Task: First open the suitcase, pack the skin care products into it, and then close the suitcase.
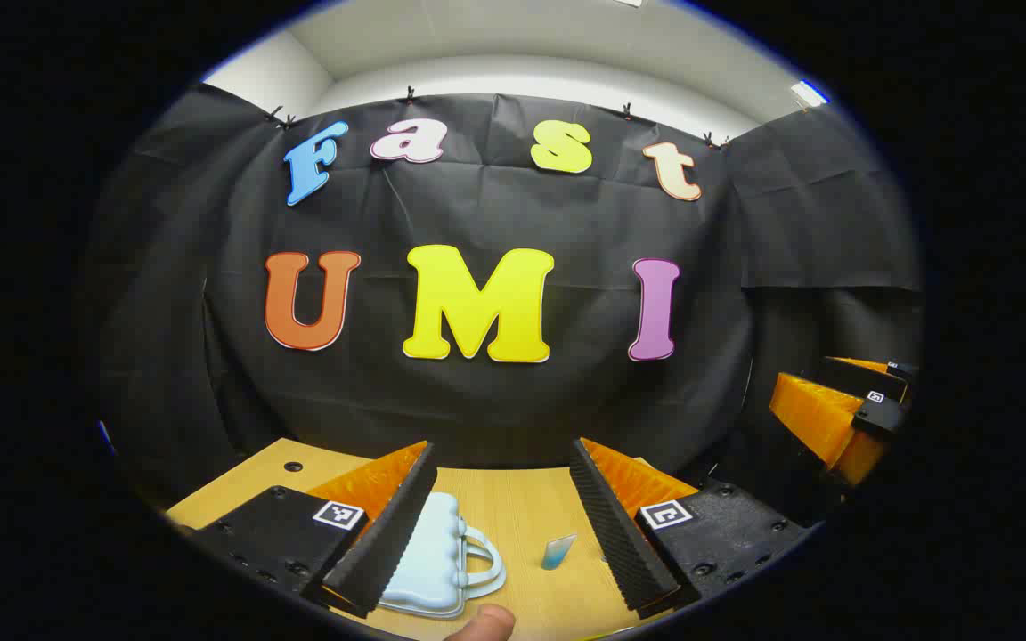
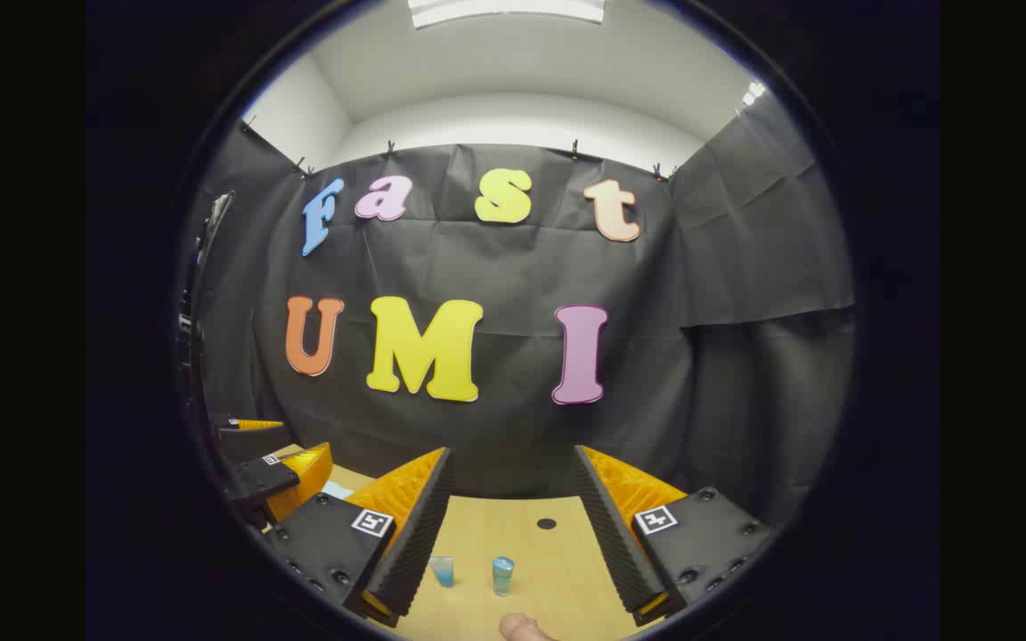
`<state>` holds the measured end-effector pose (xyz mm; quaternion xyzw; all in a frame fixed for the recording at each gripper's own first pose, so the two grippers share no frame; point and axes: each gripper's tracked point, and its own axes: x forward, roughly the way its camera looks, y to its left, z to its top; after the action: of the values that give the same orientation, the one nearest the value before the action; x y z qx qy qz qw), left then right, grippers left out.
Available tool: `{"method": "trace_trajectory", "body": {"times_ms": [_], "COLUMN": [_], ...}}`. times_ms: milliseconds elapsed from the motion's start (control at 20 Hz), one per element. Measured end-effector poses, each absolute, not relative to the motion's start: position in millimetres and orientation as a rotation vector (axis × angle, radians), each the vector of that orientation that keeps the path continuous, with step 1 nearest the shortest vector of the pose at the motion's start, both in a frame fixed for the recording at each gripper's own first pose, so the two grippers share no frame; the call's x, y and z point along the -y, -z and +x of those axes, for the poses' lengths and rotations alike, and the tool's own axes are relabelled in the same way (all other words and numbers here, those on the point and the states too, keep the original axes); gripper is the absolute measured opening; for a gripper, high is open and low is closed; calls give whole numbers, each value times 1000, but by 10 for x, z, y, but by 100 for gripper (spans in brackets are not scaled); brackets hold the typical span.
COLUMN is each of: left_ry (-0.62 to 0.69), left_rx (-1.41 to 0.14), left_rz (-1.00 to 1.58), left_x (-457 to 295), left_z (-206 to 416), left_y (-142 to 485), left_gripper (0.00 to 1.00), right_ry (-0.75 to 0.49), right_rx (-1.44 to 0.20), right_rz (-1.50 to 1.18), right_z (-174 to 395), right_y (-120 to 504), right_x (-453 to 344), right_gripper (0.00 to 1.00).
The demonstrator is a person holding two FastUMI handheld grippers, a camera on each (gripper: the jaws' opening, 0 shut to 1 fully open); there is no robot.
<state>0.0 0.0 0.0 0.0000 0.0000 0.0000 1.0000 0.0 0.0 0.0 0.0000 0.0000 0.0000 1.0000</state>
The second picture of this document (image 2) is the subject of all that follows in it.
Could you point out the silver blue gradient tube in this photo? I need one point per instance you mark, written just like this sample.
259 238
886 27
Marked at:
443 572

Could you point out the grey metal stand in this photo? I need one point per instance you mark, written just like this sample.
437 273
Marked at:
215 214

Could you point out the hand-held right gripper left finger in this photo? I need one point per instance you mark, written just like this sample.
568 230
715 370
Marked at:
419 543

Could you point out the ceiling light panel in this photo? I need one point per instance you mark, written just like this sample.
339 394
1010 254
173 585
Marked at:
753 93
504 9

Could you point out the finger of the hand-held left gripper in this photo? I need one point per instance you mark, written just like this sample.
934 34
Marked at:
250 442
250 481

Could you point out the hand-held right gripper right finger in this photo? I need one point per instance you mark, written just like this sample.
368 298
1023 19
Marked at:
615 547

